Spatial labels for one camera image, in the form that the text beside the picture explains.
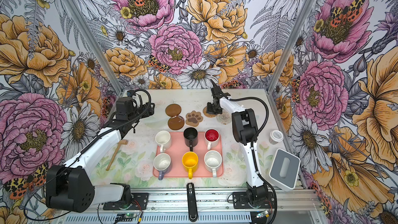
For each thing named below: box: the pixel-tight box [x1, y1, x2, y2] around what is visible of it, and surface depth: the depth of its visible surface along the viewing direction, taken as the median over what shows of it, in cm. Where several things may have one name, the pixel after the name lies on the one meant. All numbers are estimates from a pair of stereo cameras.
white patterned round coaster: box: [216, 111, 232, 125], surface depth 107 cm
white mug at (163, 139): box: [154, 130, 172, 153], surface depth 89 cm
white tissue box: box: [267, 148, 302, 192], surface depth 81 cm
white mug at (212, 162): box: [203, 149, 223, 178], surface depth 82 cm
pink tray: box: [154, 131, 224, 177], surface depth 86 cm
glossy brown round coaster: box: [167, 115, 186, 131], surface depth 105 cm
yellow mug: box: [181, 151, 199, 180], surface depth 81 cm
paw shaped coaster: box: [185, 110, 204, 127], surface depth 107 cm
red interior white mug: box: [204, 128, 220, 151], surface depth 90 cm
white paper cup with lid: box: [268, 129, 284, 145], surface depth 91 cm
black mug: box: [183, 127, 199, 152], surface depth 91 cm
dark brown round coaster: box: [164, 103, 182, 117], surface depth 113 cm
